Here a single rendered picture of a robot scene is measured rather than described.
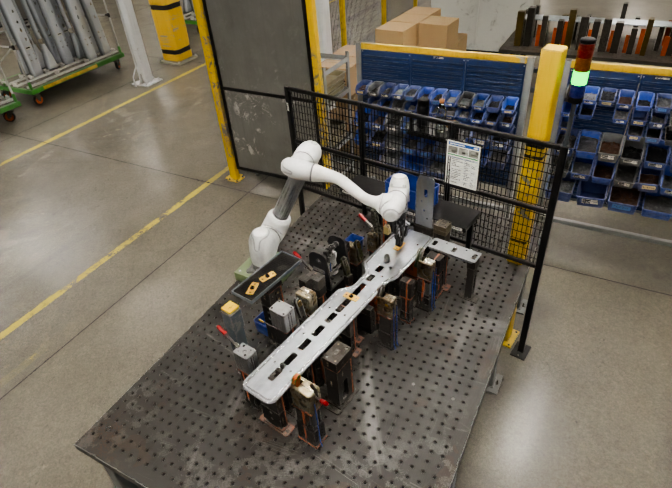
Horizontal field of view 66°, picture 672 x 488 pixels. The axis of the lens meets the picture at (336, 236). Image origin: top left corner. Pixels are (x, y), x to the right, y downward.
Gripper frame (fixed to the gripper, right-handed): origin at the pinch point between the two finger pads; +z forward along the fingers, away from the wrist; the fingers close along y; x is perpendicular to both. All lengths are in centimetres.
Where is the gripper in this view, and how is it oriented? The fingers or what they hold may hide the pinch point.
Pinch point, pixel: (399, 240)
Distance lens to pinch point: 289.1
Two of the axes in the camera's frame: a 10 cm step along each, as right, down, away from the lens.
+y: 8.0, 3.1, -5.1
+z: 0.7, 8.0, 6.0
